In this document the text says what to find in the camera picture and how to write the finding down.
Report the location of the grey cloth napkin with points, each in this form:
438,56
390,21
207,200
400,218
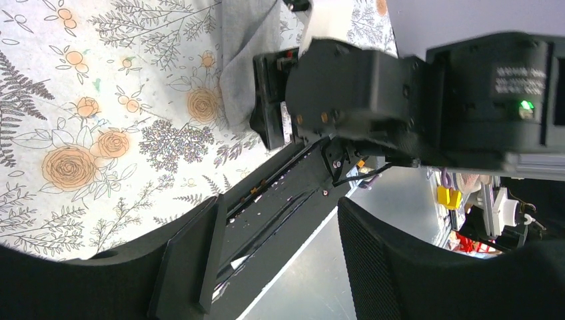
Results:
248,28

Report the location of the floral patterned tablecloth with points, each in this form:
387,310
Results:
112,121

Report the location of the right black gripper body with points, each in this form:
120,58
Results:
337,89

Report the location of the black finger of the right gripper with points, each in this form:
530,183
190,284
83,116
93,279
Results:
271,72

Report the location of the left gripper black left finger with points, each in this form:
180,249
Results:
169,273

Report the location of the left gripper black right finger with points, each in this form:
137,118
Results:
394,275

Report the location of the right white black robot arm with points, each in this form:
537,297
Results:
491,103

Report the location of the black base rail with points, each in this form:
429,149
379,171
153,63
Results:
272,212

